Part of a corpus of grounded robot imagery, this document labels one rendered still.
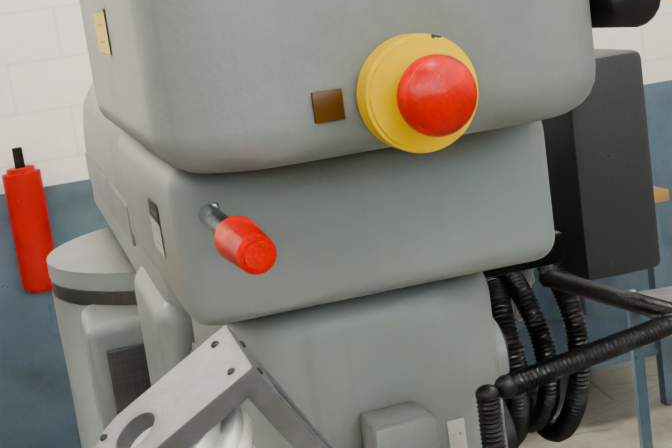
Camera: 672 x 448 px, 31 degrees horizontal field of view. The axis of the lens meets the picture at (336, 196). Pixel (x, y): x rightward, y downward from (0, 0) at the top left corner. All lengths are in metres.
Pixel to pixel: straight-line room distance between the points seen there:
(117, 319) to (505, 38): 0.68
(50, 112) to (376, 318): 4.29
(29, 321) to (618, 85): 4.16
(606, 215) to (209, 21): 0.63
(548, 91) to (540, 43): 0.03
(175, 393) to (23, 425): 4.83
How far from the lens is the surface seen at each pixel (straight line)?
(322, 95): 0.62
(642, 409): 3.76
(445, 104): 0.58
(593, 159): 1.15
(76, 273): 1.33
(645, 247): 1.19
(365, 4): 0.62
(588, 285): 0.89
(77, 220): 5.07
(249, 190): 0.71
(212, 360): 0.42
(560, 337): 5.34
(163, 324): 0.96
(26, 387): 5.20
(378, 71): 0.60
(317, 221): 0.72
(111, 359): 1.23
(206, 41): 0.61
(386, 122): 0.61
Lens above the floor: 1.82
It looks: 10 degrees down
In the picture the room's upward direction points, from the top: 8 degrees counter-clockwise
